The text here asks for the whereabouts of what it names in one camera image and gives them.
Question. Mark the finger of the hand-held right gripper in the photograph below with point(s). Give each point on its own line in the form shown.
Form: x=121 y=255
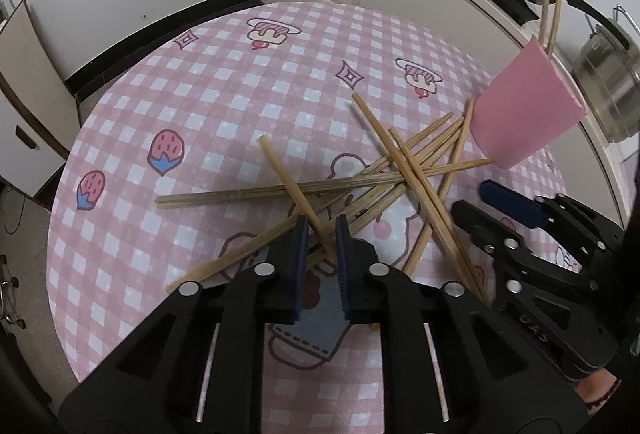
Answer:
x=480 y=226
x=510 y=203

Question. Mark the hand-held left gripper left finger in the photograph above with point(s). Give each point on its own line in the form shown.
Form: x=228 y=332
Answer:
x=301 y=259

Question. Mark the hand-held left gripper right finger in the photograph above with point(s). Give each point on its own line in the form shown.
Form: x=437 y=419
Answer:
x=342 y=264

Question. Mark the pink cup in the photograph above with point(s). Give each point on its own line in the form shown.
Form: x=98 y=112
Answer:
x=525 y=114

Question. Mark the bunch of wooden chopsticks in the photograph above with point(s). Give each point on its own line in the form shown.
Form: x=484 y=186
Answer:
x=225 y=199

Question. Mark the person's right forearm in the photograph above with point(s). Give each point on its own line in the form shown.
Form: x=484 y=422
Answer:
x=597 y=389

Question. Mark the stainless steel stock pot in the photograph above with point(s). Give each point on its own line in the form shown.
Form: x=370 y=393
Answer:
x=610 y=79

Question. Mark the pink checkered printed tablecloth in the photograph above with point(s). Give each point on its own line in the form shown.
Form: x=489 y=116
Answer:
x=200 y=79

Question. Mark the white leaning board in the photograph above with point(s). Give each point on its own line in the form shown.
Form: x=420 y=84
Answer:
x=30 y=79

